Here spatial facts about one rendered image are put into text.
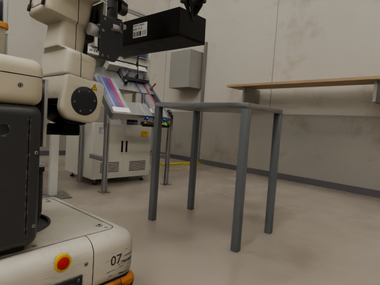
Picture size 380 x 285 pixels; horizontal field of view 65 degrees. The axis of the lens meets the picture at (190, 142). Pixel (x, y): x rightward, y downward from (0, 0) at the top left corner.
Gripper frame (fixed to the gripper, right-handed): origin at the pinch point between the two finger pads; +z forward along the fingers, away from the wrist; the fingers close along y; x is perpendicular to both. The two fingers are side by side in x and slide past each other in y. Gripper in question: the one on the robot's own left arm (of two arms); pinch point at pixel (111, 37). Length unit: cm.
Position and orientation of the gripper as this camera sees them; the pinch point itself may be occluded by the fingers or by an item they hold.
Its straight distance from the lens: 174.1
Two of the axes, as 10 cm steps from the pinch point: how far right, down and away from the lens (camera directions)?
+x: -6.5, 0.2, -7.6
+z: -0.6, 10.0, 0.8
